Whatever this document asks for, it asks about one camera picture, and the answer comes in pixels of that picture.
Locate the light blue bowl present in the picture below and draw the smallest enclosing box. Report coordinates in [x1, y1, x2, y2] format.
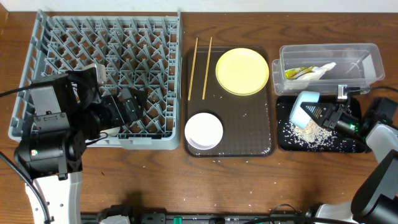
[289, 91, 320, 129]

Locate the white napkin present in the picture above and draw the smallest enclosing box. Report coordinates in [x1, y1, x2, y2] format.
[284, 62, 336, 90]

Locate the green orange snack wrapper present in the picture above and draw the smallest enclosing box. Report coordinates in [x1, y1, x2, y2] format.
[285, 66, 315, 80]

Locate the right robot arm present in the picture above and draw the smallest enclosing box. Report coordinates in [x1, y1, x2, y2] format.
[300, 98, 397, 223]

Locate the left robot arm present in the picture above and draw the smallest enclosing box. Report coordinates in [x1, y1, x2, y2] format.
[14, 71, 147, 223]

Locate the black waste tray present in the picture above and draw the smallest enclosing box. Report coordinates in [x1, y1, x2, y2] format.
[275, 95, 368, 154]

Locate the grey dishwasher rack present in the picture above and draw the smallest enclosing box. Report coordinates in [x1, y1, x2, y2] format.
[8, 11, 182, 150]

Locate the spilled rice pile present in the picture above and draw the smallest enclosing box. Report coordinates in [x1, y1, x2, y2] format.
[278, 104, 361, 152]

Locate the clear plastic bin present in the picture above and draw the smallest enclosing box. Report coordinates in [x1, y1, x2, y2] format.
[272, 43, 385, 96]

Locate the dark brown serving tray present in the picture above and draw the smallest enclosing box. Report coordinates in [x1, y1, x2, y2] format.
[183, 47, 277, 158]

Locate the white saucer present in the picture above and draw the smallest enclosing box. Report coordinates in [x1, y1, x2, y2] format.
[184, 113, 224, 151]

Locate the yellow plate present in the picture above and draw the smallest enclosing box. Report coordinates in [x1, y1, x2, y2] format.
[215, 48, 269, 96]

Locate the right black cable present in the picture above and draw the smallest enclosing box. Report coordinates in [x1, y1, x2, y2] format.
[346, 85, 398, 94]

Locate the black cable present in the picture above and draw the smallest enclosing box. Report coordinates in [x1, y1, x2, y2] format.
[0, 85, 52, 224]
[346, 85, 398, 94]

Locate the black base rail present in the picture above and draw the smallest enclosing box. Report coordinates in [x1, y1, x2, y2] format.
[81, 205, 312, 224]

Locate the left black cable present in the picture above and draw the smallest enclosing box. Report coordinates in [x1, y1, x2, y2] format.
[0, 85, 52, 224]

